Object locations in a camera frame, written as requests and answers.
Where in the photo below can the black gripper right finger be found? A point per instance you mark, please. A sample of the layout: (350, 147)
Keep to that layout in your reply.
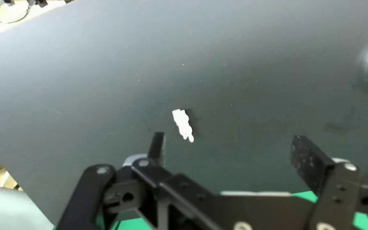
(316, 164)

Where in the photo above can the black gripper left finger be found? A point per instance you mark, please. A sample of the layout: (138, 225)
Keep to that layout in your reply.
(150, 177)

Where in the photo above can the small white figurine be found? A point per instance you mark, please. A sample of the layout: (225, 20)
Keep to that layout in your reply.
(183, 124)

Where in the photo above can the grey rounded object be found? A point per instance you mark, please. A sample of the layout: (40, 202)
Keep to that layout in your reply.
(9, 209)

